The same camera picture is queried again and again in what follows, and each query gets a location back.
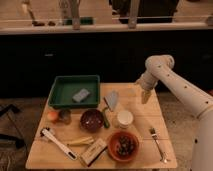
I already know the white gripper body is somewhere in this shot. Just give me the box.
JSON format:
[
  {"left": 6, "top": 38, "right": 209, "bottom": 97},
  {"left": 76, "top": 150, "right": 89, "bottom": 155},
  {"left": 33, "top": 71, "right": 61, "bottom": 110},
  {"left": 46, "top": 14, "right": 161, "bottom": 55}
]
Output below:
[{"left": 136, "top": 72, "right": 158, "bottom": 91}]

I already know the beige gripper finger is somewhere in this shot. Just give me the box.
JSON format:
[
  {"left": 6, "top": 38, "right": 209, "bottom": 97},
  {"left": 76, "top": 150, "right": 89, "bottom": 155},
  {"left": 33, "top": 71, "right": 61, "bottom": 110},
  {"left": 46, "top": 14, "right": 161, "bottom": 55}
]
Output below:
[{"left": 141, "top": 90, "right": 151, "bottom": 104}]

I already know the grey towel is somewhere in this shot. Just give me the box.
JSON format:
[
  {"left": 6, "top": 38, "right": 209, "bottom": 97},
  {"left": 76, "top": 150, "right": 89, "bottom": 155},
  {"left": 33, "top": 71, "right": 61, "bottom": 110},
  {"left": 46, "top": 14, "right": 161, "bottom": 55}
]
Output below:
[{"left": 104, "top": 91, "right": 119, "bottom": 111}]

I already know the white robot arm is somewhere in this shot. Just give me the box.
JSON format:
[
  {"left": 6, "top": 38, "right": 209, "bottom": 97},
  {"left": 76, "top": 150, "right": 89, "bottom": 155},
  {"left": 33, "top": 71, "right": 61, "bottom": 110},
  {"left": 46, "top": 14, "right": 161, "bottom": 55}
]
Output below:
[{"left": 136, "top": 55, "right": 213, "bottom": 171}]

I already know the orange bowl with contents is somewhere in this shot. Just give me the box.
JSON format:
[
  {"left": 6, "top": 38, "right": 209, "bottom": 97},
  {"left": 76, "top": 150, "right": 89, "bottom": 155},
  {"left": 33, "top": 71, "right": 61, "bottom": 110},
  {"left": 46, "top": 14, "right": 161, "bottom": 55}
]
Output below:
[{"left": 107, "top": 131, "right": 139, "bottom": 163}]

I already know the purple bowl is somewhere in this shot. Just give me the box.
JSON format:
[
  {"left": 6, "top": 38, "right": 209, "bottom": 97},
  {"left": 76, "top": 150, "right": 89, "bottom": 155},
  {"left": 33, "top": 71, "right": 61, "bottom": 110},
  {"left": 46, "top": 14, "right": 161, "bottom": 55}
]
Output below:
[{"left": 80, "top": 109, "right": 104, "bottom": 133}]

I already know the white cup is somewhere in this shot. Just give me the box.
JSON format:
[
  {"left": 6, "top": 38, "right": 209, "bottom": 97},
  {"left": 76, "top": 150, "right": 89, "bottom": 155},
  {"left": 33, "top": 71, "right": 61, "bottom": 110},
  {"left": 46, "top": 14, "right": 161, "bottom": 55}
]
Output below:
[{"left": 117, "top": 110, "right": 134, "bottom": 128}]

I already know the silver fork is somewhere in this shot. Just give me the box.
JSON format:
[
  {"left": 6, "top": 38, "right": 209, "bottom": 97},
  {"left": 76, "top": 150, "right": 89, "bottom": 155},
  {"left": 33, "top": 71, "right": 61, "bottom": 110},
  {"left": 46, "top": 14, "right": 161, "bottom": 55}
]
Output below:
[{"left": 149, "top": 127, "right": 168, "bottom": 164}]

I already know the wooden table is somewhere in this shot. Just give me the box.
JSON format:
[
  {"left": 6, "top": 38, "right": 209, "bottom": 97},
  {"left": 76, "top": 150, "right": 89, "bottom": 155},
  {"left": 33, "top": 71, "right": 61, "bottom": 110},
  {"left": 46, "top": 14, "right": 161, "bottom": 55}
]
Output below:
[{"left": 26, "top": 83, "right": 177, "bottom": 171}]

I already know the green cucumber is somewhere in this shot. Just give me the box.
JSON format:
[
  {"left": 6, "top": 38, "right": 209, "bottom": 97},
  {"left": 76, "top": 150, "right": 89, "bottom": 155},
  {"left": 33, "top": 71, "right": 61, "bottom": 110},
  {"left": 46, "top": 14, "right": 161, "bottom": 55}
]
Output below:
[{"left": 102, "top": 107, "right": 110, "bottom": 128}]

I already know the grey sponge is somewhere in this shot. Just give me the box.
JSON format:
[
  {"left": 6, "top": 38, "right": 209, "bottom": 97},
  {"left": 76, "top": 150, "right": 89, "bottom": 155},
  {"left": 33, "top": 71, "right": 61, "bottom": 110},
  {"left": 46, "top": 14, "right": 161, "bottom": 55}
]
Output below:
[{"left": 72, "top": 89, "right": 90, "bottom": 102}]

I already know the small cardboard box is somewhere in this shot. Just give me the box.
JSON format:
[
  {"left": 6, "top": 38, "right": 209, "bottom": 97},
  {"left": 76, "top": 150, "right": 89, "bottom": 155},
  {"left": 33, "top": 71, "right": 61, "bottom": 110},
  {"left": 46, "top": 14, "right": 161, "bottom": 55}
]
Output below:
[{"left": 80, "top": 138, "right": 107, "bottom": 166}]

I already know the yellow banana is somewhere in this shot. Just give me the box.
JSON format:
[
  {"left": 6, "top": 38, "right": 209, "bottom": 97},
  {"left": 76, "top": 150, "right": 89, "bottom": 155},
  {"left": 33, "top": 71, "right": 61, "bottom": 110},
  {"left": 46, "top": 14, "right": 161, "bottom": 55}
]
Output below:
[{"left": 67, "top": 136, "right": 94, "bottom": 146}]

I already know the green plastic tray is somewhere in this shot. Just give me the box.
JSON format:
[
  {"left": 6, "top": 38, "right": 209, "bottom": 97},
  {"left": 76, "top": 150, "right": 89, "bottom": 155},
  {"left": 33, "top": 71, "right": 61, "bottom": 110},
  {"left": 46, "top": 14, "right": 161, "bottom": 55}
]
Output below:
[{"left": 48, "top": 75, "right": 100, "bottom": 109}]

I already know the metal can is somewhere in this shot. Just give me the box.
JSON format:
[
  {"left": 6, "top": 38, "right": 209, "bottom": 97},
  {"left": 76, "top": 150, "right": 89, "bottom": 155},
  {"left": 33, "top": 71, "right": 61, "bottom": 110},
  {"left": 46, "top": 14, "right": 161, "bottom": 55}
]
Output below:
[{"left": 59, "top": 109, "right": 71, "bottom": 124}]

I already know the orange fruit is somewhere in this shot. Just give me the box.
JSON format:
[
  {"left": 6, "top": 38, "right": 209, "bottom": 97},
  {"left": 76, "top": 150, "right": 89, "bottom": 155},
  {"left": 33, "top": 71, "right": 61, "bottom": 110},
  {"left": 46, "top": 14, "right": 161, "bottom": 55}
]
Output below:
[{"left": 47, "top": 111, "right": 59, "bottom": 122}]

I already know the white handled utensil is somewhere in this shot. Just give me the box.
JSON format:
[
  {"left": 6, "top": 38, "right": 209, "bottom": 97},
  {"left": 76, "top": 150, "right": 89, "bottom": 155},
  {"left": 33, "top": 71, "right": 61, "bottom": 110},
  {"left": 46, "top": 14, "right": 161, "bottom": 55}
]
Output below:
[{"left": 40, "top": 128, "right": 77, "bottom": 160}]

